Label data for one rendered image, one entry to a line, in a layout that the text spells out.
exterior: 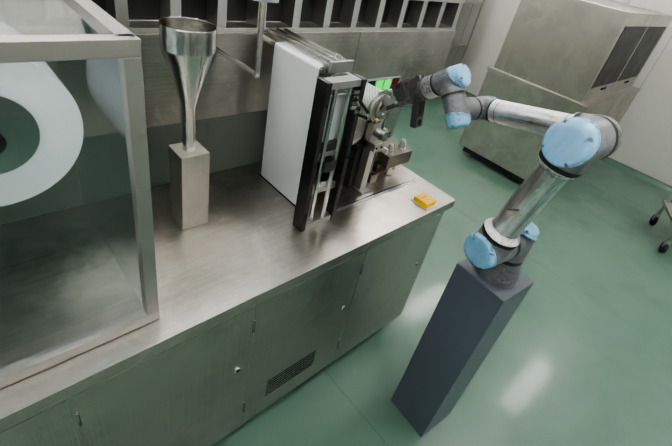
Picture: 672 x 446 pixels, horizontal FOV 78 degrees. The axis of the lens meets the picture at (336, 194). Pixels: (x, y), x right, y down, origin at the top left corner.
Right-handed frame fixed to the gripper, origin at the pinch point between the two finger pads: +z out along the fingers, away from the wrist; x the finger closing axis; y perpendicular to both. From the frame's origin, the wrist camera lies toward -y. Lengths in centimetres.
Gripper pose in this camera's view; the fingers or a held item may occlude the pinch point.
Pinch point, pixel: (385, 110)
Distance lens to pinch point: 159.7
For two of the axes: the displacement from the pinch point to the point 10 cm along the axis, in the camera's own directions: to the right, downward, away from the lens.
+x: -7.3, 2.6, -6.3
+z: -6.2, 1.1, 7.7
